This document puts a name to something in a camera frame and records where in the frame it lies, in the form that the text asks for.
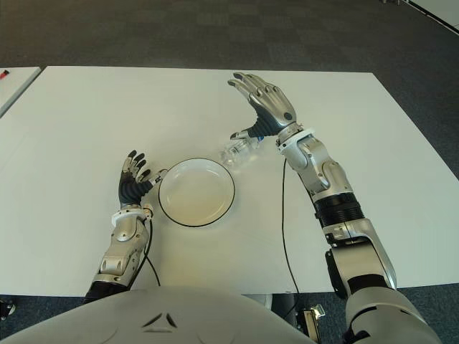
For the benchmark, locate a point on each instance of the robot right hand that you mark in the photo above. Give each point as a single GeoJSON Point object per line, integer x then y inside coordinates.
{"type": "Point", "coordinates": [272, 104]}

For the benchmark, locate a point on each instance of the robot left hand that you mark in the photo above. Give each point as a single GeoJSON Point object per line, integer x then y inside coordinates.
{"type": "Point", "coordinates": [131, 188]}

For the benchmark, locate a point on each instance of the clear water bottle blue cap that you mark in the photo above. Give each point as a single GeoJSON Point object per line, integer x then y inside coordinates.
{"type": "Point", "coordinates": [236, 152]}

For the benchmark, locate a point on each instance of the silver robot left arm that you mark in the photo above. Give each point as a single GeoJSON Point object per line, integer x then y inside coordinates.
{"type": "Point", "coordinates": [123, 236]}

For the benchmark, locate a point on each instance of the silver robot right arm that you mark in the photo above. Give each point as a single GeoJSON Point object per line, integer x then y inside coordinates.
{"type": "Point", "coordinates": [358, 251]}

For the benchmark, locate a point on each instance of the white plate black rim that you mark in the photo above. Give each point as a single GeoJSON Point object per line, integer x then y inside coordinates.
{"type": "Point", "coordinates": [195, 193]}

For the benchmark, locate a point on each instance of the grey robot torso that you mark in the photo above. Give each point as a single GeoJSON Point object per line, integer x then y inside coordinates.
{"type": "Point", "coordinates": [161, 319]}

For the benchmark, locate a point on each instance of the white side table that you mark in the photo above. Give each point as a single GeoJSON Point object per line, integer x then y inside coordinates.
{"type": "Point", "coordinates": [14, 86]}

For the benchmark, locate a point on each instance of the red black marker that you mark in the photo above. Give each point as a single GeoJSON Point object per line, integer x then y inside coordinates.
{"type": "Point", "coordinates": [3, 74]}

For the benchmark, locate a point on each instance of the black table foot caster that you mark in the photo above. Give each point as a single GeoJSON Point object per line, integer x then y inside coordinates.
{"type": "Point", "coordinates": [8, 308]}

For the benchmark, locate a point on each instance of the black robot stand pole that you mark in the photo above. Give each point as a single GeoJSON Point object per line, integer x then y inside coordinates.
{"type": "Point", "coordinates": [283, 304]}

